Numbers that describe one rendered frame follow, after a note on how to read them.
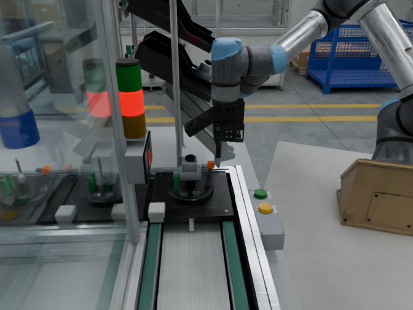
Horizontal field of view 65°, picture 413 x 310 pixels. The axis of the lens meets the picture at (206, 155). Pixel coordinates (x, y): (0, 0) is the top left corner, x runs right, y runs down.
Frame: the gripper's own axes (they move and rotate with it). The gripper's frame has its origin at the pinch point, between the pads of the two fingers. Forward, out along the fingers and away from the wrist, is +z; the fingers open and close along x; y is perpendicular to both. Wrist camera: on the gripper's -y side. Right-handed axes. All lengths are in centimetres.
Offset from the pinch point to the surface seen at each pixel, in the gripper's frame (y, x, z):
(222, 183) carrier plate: 2.5, 4.0, 10.0
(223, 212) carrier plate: 1.4, -10.6, 9.9
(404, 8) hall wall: 571, 838, 30
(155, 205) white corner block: -17.8, -9.2, 7.9
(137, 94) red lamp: -17.7, -20.8, -28.5
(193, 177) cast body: -6.7, -2.2, 3.3
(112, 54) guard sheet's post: -21.6, -20.5, -36.2
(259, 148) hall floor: 63, 209, 107
